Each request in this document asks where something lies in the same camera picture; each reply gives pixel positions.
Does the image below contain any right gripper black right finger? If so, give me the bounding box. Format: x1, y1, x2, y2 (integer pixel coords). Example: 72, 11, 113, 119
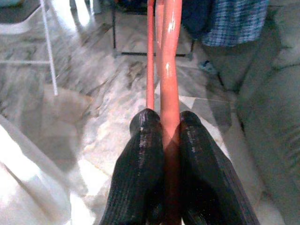
179, 110, 261, 225

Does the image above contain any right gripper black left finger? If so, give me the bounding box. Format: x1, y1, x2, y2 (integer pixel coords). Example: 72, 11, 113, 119
99, 109, 165, 225

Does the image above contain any pink plastic hanger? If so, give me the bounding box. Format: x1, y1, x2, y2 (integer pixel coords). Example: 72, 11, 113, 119
145, 0, 183, 225

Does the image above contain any white shirt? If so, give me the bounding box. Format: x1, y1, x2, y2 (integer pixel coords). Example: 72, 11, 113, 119
0, 114, 94, 225

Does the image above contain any grey green sofa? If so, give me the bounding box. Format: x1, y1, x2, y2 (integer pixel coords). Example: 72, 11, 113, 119
210, 0, 300, 225

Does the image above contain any black clothes drying rack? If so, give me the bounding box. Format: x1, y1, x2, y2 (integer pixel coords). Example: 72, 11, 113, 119
112, 0, 196, 58

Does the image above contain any blue plaid shirt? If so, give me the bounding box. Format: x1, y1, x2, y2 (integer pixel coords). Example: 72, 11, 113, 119
201, 0, 270, 47

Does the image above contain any navy garment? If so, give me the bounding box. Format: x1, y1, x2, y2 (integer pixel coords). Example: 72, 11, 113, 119
181, 0, 216, 39

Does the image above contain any grey white folding chair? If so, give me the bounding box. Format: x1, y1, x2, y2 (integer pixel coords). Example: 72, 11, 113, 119
0, 0, 59, 97

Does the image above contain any light blue cushion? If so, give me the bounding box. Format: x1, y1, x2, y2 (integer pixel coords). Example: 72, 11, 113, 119
0, 0, 24, 7

